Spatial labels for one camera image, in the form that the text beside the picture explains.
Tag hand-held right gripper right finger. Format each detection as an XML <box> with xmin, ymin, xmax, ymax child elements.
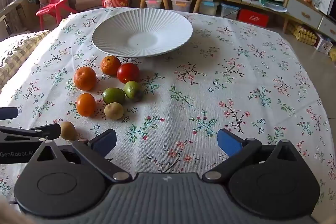
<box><xmin>204</xmin><ymin>128</ymin><xmax>306</xmax><ymax>182</ymax></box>

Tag brown kiwi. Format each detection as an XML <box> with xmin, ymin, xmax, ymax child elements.
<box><xmin>104</xmin><ymin>102</ymin><xmax>124</xmax><ymax>121</ymax></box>
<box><xmin>60</xmin><ymin>121</ymin><xmax>77</xmax><ymax>141</ymax></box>

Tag red flat box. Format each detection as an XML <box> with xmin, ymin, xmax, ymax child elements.
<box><xmin>238</xmin><ymin>9</ymin><xmax>270</xmax><ymax>28</ymax></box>

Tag floral tablecloth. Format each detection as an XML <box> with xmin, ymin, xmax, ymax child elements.
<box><xmin>0</xmin><ymin>7</ymin><xmax>336</xmax><ymax>224</ymax></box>

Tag stack of papers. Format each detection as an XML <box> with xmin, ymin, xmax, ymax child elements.
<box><xmin>259</xmin><ymin>0</ymin><xmax>288</xmax><ymax>13</ymax></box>

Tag green lime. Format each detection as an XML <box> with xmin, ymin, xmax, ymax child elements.
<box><xmin>102</xmin><ymin>88</ymin><xmax>126</xmax><ymax>105</ymax></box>

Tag beige knit cushion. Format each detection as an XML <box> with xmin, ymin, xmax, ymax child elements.
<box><xmin>0</xmin><ymin>29</ymin><xmax>50</xmax><ymax>89</ymax></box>

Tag white patterned cube box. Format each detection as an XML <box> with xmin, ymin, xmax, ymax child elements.
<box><xmin>315</xmin><ymin>39</ymin><xmax>332</xmax><ymax>54</ymax></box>

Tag curved wooden console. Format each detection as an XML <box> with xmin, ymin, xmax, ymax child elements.
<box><xmin>228</xmin><ymin>0</ymin><xmax>336</xmax><ymax>42</ymax></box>

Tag yellow bead toy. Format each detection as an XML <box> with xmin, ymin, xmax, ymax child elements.
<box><xmin>293</xmin><ymin>25</ymin><xmax>318</xmax><ymax>44</ymax></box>

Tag clear storage box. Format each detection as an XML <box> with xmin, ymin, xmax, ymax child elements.
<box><xmin>171</xmin><ymin>0</ymin><xmax>196</xmax><ymax>13</ymax></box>
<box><xmin>220</xmin><ymin>2</ymin><xmax>240</xmax><ymax>18</ymax></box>
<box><xmin>145</xmin><ymin>0</ymin><xmax>162</xmax><ymax>9</ymax></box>
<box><xmin>199</xmin><ymin>0</ymin><xmax>219</xmax><ymax>16</ymax></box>

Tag small smooth orange tangerine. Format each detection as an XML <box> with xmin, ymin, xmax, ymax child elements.
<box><xmin>76</xmin><ymin>93</ymin><xmax>97</xmax><ymax>117</ymax></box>

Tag red tomato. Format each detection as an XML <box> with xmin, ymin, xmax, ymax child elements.
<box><xmin>117</xmin><ymin>63</ymin><xmax>140</xmax><ymax>84</ymax></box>

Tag green plum with brown tip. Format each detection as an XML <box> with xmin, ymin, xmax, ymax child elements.
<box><xmin>124</xmin><ymin>80</ymin><xmax>143</xmax><ymax>100</ymax></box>

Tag white ribbed plate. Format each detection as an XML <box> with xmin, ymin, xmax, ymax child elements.
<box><xmin>91</xmin><ymin>9</ymin><xmax>193</xmax><ymax>58</ymax></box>

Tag microwave oven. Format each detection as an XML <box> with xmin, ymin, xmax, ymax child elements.
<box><xmin>327</xmin><ymin>0</ymin><xmax>336</xmax><ymax>26</ymax></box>

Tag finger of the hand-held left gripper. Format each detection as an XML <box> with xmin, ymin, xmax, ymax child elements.
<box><xmin>0</xmin><ymin>123</ymin><xmax>61</xmax><ymax>141</ymax></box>
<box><xmin>0</xmin><ymin>107</ymin><xmax>19</xmax><ymax>119</ymax></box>

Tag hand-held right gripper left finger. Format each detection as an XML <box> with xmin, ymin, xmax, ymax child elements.
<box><xmin>29</xmin><ymin>129</ymin><xmax>132</xmax><ymax>182</ymax></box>

